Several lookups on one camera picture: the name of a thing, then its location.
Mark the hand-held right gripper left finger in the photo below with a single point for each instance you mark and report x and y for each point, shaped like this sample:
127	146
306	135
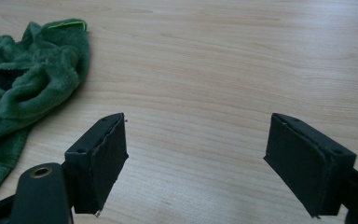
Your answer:
97	168

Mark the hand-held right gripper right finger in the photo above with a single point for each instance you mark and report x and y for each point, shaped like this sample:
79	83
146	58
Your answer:
307	168

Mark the green terry cloth towel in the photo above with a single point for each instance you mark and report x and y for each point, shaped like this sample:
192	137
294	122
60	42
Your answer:
28	84

